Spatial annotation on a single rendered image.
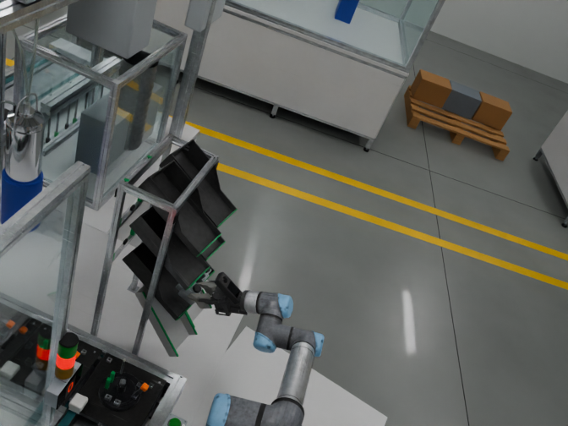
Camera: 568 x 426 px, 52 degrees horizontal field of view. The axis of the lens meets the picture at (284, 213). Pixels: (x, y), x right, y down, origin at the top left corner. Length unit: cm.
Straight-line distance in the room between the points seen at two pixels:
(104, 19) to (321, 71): 317
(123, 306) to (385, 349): 206
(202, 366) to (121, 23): 143
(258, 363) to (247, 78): 361
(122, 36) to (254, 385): 153
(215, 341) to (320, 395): 49
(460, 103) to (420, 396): 415
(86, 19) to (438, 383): 299
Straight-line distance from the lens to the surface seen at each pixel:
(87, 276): 258
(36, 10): 169
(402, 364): 401
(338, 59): 544
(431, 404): 394
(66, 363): 173
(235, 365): 242
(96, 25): 266
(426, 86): 705
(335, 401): 249
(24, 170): 251
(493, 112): 733
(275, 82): 557
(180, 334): 225
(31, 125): 239
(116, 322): 244
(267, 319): 189
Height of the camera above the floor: 278
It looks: 37 degrees down
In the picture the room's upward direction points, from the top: 23 degrees clockwise
